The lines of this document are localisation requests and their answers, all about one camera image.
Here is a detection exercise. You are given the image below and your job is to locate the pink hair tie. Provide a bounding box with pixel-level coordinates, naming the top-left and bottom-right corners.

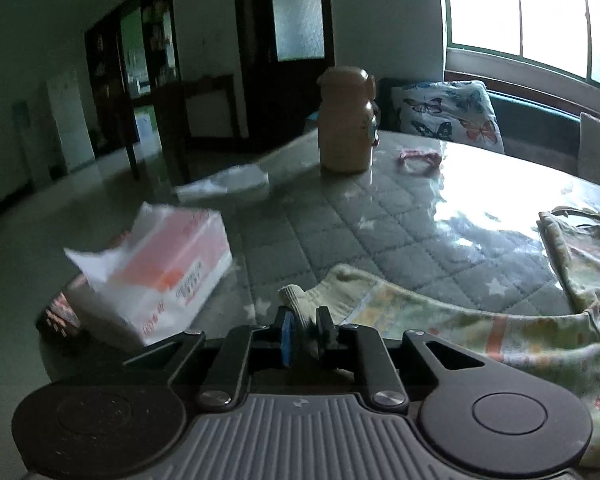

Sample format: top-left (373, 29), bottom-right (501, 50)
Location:
top-left (397, 148), bottom-right (444, 176)

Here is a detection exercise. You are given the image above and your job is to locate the teal sofa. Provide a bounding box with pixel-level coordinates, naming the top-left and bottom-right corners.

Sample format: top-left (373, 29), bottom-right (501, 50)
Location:
top-left (484, 87), bottom-right (582, 172)

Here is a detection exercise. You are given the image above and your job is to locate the butterfly print pillow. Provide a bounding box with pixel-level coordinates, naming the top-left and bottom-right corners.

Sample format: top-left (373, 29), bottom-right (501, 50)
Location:
top-left (390, 79), bottom-right (506, 155)

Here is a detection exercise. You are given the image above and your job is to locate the pastel patterned child's garment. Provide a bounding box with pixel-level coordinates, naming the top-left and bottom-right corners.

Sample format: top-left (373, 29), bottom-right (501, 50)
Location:
top-left (279, 207), bottom-right (600, 469)

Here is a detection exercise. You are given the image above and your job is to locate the green-framed window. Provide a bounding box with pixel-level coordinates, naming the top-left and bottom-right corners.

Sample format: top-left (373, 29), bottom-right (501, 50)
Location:
top-left (442, 0), bottom-right (600, 95)

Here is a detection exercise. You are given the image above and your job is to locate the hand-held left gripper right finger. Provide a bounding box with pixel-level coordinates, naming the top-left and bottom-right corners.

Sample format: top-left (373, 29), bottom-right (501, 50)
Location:
top-left (315, 306), bottom-right (487, 411)

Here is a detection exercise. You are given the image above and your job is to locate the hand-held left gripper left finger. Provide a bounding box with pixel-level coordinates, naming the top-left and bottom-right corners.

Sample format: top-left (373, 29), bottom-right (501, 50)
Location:
top-left (124, 306), bottom-right (296, 407)

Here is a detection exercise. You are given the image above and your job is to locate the crumpled white plastic bag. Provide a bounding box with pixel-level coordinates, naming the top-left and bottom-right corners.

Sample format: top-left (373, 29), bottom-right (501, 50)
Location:
top-left (172, 163), bottom-right (271, 205)

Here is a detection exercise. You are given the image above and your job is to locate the pink and white tissue pack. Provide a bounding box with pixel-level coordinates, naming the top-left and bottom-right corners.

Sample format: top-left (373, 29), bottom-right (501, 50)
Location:
top-left (63, 202), bottom-right (234, 349)

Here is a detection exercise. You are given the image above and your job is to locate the white refrigerator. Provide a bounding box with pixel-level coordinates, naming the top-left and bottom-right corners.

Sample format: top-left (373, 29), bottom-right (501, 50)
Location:
top-left (46, 67), bottom-right (97, 172)

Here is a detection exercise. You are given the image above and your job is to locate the dark wooden chair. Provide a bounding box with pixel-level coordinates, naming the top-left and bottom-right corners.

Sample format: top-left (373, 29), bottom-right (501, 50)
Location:
top-left (124, 74), bottom-right (242, 187)

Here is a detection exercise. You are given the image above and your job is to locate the dark snack packet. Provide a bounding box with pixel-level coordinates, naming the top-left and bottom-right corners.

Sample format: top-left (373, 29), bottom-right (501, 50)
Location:
top-left (34, 274), bottom-right (89, 347)

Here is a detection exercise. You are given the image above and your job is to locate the dark wooden display cabinet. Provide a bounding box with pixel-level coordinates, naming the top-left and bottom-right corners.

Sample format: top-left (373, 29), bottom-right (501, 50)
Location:
top-left (84, 0), bottom-right (182, 157)

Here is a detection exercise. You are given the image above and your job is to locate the grey quilted star tablecloth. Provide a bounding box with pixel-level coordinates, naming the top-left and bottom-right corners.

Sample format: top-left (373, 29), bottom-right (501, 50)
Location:
top-left (39, 129), bottom-right (600, 361)

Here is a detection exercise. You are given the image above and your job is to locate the dark wooden door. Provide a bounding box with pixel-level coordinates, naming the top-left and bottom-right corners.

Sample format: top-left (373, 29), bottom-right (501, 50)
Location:
top-left (232, 0), bottom-right (336, 142)

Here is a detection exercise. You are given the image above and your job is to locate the beige lidded bottle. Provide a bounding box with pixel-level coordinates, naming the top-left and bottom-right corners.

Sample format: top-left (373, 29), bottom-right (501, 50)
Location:
top-left (316, 65), bottom-right (381, 175)

